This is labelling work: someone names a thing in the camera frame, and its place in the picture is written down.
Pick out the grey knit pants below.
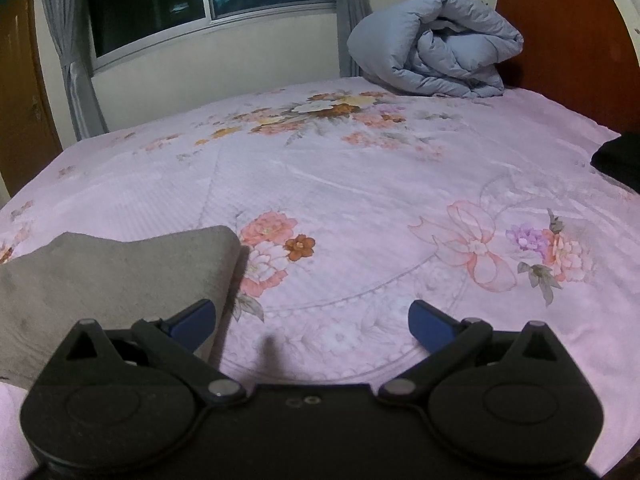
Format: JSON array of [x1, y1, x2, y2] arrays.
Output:
[[1, 226, 241, 389]]

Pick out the pink floral bed sheet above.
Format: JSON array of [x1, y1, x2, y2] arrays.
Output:
[[1, 78, 639, 479]]

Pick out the brown wooden wardrobe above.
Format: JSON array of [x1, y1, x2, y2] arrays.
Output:
[[1, 0, 62, 196]]

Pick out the rolled light blue quilt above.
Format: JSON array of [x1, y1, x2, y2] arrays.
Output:
[[347, 0, 524, 99]]

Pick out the red and white headboard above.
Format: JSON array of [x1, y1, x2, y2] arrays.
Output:
[[491, 0, 639, 133]]

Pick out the left grey curtain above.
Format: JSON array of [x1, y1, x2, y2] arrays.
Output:
[[42, 0, 107, 141]]

